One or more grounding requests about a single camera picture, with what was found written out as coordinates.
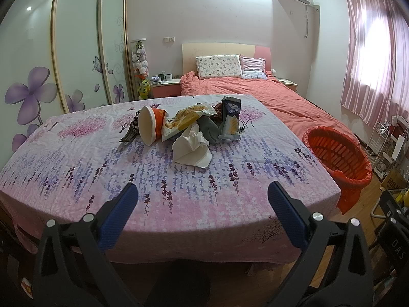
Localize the floral purple table sheet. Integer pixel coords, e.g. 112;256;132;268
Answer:
1;95;340;264

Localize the yellow snack bag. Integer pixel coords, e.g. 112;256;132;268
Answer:
162;103;216;142

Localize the dark blue snack bag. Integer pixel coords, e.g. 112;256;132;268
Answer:
218;96;241;141

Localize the right nightstand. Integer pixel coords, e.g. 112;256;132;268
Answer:
277;78;298;93

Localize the white tissue paper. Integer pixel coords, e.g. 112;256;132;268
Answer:
172;122;212;168

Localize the pink bed with duvet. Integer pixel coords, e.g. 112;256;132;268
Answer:
179;71;359;144

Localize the beige pink headboard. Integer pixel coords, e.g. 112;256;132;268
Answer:
182;42;272;74

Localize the black daisy floral cloth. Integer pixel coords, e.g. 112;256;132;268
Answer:
119;110;141;143

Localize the plush toy tower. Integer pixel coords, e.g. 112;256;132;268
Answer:
131;38;151;100

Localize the floral white pillow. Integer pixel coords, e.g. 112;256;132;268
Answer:
196;54;242;79

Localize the pink left nightstand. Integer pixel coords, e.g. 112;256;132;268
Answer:
151;78;181;98

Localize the pink curtain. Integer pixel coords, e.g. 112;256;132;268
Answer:
341;0;408;126

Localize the striped pink pillow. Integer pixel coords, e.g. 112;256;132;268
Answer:
239;55;267;80

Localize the orange laundry basket bin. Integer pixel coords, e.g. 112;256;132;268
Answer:
302;127;373;214

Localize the green sock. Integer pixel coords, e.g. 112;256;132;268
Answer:
197;116;220;144

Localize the orange paper cup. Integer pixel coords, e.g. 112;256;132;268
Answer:
138;106;166;146

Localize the white wire rack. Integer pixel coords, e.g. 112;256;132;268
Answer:
365;115;408;181

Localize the floral sliding wardrobe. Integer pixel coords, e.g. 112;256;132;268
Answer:
1;0;134;163

